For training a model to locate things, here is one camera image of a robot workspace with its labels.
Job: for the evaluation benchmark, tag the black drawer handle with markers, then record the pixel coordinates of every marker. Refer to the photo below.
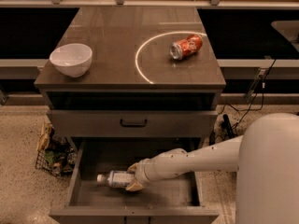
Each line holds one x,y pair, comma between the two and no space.
133,123

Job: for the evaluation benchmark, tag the open grey middle drawer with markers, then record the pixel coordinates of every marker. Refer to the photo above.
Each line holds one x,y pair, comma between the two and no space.
173,201

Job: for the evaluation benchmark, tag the black metal stand leg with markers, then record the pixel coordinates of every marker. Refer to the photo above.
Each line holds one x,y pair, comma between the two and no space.
228,126

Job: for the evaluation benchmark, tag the grey drawer cabinet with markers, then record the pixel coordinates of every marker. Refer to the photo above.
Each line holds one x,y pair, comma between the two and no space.
132,69

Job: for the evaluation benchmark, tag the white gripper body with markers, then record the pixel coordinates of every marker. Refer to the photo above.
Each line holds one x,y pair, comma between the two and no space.
142,173

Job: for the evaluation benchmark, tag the closed grey top drawer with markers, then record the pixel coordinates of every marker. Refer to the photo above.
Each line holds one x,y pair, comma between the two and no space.
161,124

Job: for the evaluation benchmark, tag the crushed orange soda can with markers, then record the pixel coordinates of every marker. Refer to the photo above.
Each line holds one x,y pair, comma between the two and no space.
185,47

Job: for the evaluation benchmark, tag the clear plastic water bottle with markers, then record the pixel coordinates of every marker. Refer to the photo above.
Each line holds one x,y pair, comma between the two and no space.
115,179

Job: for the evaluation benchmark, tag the white ceramic bowl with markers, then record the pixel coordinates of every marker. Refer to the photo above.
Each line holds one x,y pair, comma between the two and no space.
72,60

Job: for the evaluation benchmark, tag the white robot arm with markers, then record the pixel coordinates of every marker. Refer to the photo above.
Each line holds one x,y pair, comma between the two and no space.
265,158

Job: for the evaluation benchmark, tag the wire basket with snacks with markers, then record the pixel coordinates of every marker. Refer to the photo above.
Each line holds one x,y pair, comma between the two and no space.
55,154

